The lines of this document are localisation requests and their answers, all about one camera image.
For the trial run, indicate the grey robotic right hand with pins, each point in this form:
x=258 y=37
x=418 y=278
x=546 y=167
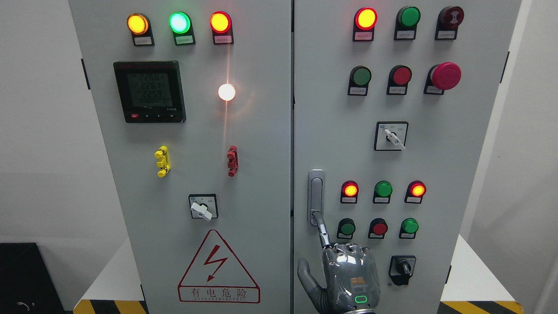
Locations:
x=351 y=275

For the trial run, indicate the silver cabinet door handle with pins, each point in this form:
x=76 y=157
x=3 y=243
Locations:
x=315 y=194

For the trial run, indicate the grey right cabinet door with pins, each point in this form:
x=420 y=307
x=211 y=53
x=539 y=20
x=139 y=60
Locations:
x=335 y=132

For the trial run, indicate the grey cabinet door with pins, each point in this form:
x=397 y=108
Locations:
x=335 y=132
x=254 y=205

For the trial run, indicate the grey left cabinet door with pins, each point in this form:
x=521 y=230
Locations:
x=254 y=205

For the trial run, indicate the green push button lower left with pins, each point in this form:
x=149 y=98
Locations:
x=345 y=229

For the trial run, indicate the red push button lower middle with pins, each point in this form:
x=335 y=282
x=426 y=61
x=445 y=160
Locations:
x=377 y=228

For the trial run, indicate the green indicator light lower right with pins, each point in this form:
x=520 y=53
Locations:
x=408 y=229

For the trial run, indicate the red lit indicator lower left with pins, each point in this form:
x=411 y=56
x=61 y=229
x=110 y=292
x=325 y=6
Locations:
x=349 y=192

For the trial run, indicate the green indicator lower middle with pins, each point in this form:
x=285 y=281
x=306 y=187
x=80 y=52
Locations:
x=382 y=192

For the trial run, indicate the red lit indicator lower right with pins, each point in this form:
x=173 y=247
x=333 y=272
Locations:
x=415 y=192

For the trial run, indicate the white platform with hazard stripes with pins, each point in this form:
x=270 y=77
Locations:
x=471 y=287

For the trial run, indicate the red electric hazard warning sticker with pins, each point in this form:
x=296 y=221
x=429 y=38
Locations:
x=217 y=275

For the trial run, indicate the green push button second row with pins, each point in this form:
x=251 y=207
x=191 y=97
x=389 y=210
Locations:
x=359 y=79

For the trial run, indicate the red push button second row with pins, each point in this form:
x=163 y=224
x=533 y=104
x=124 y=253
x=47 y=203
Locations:
x=398 y=80

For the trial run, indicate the red mushroom emergency stop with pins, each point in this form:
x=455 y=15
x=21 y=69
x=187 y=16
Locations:
x=442 y=77

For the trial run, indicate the white lit indicator light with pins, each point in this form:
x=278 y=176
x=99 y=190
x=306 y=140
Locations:
x=226 y=92

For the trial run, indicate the red lit indicator top right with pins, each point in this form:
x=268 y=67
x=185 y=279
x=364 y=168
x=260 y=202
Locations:
x=364 y=24

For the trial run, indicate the green button top row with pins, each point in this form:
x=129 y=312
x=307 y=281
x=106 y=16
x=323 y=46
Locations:
x=406 y=23

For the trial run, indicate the black digital power meter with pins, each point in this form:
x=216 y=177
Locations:
x=150 y=91

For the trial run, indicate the dark red buzzer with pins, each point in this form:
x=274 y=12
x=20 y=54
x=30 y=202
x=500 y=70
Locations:
x=449 y=19

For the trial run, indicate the red lit indicator light left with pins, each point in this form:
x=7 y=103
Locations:
x=221 y=27

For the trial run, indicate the green lit indicator light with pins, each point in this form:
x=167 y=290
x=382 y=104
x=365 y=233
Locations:
x=182 y=28

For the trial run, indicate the black box lower left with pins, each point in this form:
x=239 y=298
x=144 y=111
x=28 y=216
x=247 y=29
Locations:
x=25 y=283

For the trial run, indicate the yellow indicator light top left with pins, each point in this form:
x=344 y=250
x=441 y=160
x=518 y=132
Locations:
x=140 y=28

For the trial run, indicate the black knob selector switch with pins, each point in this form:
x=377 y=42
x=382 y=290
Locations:
x=401 y=269

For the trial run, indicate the white lever selector switch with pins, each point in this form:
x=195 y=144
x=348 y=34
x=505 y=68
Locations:
x=391 y=136

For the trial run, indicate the left door selector switch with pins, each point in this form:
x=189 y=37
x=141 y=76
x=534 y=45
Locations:
x=203 y=206

